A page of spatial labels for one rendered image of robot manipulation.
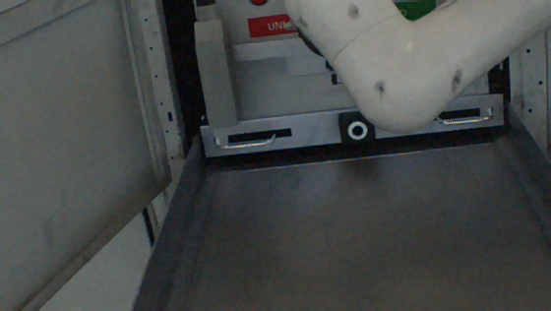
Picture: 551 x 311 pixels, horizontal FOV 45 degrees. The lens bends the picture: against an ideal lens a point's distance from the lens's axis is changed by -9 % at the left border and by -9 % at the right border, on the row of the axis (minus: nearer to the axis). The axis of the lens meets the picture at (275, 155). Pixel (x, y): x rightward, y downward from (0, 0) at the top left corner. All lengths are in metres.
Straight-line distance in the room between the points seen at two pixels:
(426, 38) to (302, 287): 0.36
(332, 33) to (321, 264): 0.33
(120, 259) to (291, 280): 0.51
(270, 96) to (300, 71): 0.07
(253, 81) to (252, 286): 0.43
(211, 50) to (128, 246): 0.43
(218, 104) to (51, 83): 0.28
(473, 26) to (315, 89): 0.52
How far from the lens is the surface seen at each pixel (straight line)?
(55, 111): 1.06
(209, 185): 1.22
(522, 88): 1.25
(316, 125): 1.25
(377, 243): 0.99
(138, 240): 1.34
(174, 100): 1.24
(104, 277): 1.41
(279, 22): 1.21
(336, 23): 0.76
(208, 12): 1.12
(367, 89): 0.76
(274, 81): 1.24
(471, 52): 0.78
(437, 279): 0.91
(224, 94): 1.14
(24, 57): 1.01
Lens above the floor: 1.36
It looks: 23 degrees down
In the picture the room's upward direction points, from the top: 9 degrees counter-clockwise
